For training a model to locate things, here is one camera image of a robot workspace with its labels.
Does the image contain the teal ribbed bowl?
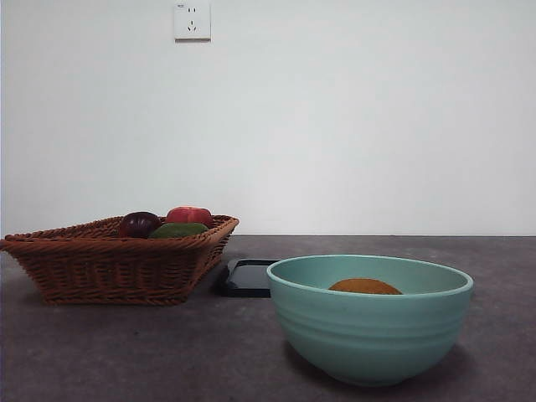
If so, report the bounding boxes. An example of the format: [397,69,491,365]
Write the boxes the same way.
[266,254,476,388]

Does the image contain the dark rectangular tray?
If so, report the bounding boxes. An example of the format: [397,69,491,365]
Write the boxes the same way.
[214,258,281,299]

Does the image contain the red apple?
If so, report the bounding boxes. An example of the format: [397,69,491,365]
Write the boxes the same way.
[165,205,214,229]

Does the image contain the green avocado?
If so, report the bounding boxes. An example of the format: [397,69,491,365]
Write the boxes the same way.
[147,221,209,240]

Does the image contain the dark purple round fruit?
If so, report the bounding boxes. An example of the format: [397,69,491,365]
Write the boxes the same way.
[118,211,162,240]

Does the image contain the brown wicker basket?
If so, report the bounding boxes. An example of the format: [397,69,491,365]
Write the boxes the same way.
[0,214,241,307]

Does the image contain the white wall socket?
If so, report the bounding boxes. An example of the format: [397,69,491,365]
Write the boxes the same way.
[173,1,212,43]

